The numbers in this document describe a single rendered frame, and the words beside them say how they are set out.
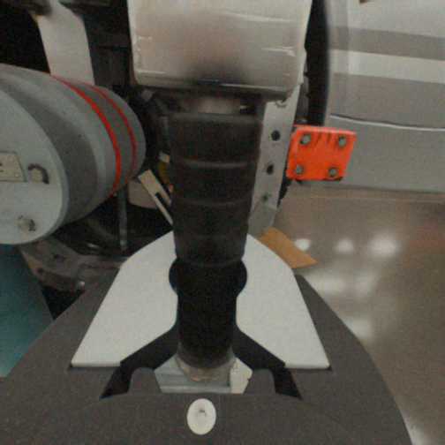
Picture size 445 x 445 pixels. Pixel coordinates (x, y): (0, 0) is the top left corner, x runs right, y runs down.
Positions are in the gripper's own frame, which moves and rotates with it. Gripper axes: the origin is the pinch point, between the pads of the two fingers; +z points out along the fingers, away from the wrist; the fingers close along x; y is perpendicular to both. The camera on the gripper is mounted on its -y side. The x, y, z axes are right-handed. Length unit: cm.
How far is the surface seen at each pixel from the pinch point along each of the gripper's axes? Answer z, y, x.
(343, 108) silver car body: 38.0, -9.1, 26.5
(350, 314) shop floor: 61, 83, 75
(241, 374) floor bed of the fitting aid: 29, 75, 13
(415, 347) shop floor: 43, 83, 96
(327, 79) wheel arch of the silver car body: 38.5, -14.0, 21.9
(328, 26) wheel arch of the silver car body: 38.2, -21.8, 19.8
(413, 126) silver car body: 38, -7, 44
